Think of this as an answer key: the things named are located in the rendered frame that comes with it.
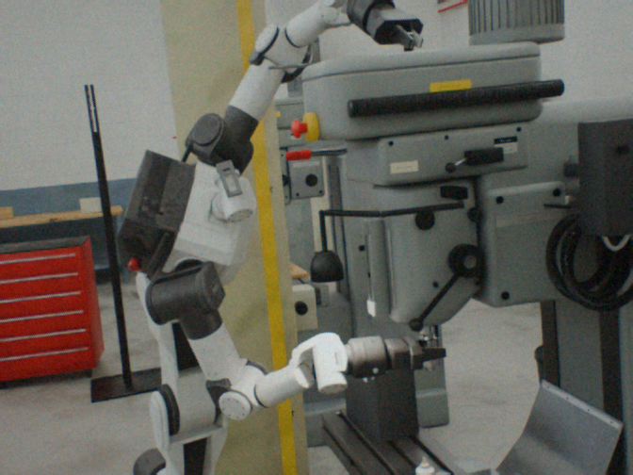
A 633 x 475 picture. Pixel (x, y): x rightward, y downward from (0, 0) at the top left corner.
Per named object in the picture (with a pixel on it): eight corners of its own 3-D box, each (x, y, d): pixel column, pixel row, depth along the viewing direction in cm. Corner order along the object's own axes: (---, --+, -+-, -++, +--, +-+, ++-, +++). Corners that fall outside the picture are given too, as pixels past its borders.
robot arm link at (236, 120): (216, 95, 204) (189, 142, 203) (240, 106, 199) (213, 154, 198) (241, 117, 213) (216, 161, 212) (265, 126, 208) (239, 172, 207)
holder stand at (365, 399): (380, 443, 217) (373, 370, 214) (346, 417, 237) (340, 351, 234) (419, 434, 221) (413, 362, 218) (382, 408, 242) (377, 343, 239)
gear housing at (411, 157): (382, 187, 161) (379, 137, 160) (346, 181, 185) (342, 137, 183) (533, 169, 170) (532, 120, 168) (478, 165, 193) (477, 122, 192)
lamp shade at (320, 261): (303, 281, 173) (300, 253, 172) (326, 274, 178) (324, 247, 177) (328, 284, 168) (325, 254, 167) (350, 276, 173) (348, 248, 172)
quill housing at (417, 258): (406, 336, 169) (395, 185, 164) (373, 315, 189) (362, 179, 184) (490, 322, 174) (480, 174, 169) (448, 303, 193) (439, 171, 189)
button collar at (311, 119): (311, 142, 166) (308, 112, 165) (303, 142, 172) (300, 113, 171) (320, 141, 166) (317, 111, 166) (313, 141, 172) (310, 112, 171)
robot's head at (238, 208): (219, 228, 187) (231, 210, 180) (206, 190, 190) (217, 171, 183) (245, 224, 190) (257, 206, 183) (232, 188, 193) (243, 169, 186)
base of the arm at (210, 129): (175, 157, 201) (211, 160, 195) (190, 110, 204) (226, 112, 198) (211, 181, 213) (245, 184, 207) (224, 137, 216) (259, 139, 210)
